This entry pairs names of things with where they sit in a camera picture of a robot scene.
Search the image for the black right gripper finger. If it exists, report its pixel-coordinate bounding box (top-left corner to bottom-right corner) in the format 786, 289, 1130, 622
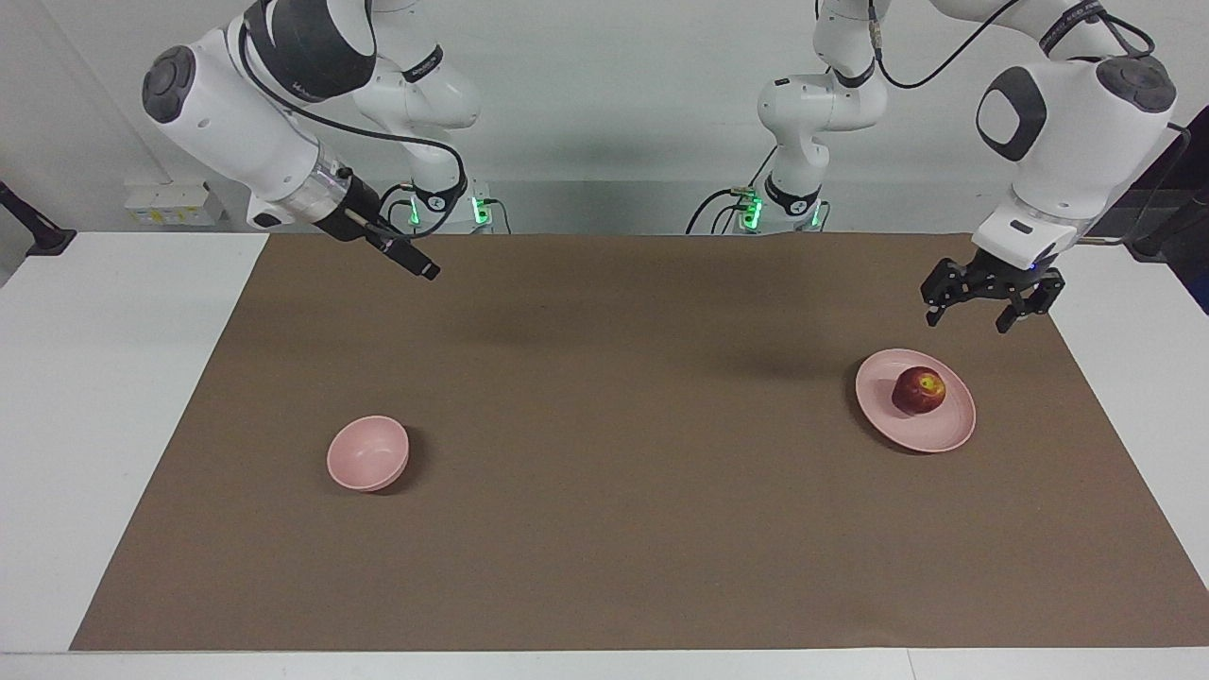
373, 244, 435, 281
378, 236, 441, 275

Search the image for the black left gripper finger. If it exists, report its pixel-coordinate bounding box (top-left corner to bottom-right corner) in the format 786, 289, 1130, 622
996, 272, 1066, 333
921, 258, 972, 327

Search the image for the red apple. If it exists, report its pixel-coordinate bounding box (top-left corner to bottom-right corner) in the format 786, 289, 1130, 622
892, 366, 948, 417

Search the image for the pink plate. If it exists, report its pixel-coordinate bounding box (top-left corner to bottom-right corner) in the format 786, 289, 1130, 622
855, 348, 978, 454

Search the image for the pink bowl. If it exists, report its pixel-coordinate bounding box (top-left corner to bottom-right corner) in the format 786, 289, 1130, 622
327, 416, 411, 494

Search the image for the black clamp stand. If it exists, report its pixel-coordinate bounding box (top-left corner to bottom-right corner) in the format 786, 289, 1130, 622
1132, 184, 1209, 262
0, 179, 77, 257

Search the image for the white power strip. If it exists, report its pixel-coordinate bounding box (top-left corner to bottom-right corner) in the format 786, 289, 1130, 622
125, 179, 227, 229

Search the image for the brown paper table mat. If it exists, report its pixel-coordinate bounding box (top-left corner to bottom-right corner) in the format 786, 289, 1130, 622
71, 231, 1209, 653

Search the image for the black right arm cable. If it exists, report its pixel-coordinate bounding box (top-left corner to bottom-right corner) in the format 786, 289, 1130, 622
238, 19, 468, 248

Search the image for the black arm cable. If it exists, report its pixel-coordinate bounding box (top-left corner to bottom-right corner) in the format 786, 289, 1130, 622
867, 0, 1193, 248
238, 19, 468, 248

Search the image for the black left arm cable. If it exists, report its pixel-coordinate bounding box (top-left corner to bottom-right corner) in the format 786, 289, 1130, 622
867, 0, 1193, 248

